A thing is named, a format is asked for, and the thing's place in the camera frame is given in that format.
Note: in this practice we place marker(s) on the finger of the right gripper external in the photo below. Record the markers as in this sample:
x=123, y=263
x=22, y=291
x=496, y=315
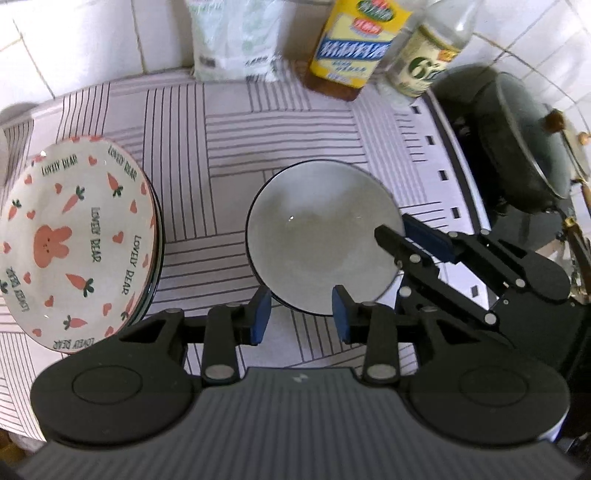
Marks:
x=422, y=272

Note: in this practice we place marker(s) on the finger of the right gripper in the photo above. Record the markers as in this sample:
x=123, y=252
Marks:
x=492, y=262

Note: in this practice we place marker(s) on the lovely bear rabbit plate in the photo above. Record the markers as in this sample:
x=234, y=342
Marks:
x=78, y=243

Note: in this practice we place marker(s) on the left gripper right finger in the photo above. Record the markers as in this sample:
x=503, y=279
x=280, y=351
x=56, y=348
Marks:
x=371, y=324

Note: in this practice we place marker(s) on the yellow label oil bottle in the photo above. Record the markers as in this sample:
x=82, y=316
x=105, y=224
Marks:
x=356, y=37

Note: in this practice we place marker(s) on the black wok with lid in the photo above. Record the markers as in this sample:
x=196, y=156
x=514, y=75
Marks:
x=527, y=152

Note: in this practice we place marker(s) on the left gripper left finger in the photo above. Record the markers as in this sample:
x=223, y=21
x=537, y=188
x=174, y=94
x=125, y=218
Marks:
x=229, y=326

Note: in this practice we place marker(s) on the white bowl with dark rim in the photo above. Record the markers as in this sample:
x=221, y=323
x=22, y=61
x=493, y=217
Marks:
x=311, y=228

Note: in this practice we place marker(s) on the striped white table mat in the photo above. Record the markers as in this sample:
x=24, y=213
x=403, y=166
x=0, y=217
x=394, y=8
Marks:
x=208, y=148

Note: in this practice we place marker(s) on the clear vinegar bottle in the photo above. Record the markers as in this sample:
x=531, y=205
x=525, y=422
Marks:
x=445, y=30

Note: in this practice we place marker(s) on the white plastic bag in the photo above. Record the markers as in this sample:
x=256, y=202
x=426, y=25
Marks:
x=235, y=40

